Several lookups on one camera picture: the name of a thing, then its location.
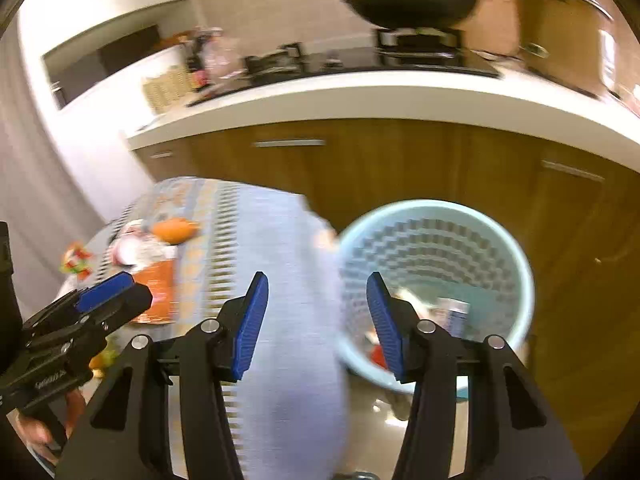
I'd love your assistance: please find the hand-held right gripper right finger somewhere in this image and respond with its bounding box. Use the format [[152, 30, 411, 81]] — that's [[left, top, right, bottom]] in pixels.
[[366, 271, 586, 480]]

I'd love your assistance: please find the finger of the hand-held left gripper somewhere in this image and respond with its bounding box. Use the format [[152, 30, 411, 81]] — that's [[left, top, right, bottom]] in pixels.
[[27, 284, 153, 356], [22, 271, 136, 336]]

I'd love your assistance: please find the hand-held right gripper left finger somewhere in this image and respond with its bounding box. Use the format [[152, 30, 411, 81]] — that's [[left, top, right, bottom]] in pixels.
[[55, 271, 271, 480]]

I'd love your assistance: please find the orange snack packet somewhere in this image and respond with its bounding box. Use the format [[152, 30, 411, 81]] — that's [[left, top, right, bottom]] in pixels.
[[131, 259, 178, 326]]

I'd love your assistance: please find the colourful candy wrapper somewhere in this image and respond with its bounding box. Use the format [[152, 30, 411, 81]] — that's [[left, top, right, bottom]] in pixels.
[[60, 242, 96, 278]]

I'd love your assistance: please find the red white wrapper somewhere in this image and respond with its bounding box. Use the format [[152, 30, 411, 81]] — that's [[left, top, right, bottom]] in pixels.
[[110, 220, 178, 266]]

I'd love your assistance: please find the yellow green wrapper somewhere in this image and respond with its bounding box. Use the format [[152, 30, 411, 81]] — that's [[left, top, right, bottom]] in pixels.
[[87, 340, 121, 378]]

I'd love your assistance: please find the orange peel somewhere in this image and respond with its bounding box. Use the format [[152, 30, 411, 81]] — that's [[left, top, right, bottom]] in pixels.
[[151, 217, 201, 246]]

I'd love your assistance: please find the light blue plastic basket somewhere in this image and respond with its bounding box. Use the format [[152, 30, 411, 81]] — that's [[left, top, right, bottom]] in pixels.
[[332, 199, 536, 396]]

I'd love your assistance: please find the person's left hand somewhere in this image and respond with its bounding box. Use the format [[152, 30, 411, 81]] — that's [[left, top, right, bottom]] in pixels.
[[12, 389, 87, 466]]

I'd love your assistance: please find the grey patterned tablecloth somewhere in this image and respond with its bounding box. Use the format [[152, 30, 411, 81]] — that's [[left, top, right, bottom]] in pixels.
[[52, 176, 351, 480]]

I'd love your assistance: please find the beige wicker utensil holder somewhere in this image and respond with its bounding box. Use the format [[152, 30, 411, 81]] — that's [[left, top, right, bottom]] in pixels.
[[142, 67, 193, 113]]

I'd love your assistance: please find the dark sauce bottle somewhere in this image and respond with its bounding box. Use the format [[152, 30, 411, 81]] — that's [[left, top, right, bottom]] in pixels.
[[185, 40, 206, 78]]

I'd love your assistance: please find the black gas stove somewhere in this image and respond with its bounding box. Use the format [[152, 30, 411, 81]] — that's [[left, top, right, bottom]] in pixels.
[[187, 27, 503, 108]]

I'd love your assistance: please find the clear plastic bag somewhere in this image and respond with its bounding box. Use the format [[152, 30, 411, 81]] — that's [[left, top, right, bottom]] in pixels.
[[202, 35, 241, 81]]

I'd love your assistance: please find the black wok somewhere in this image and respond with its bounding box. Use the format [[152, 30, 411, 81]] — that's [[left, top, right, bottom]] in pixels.
[[341, 0, 531, 29]]

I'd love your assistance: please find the brown rice cooker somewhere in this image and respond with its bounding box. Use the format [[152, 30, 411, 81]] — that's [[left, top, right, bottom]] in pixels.
[[515, 0, 621, 101]]

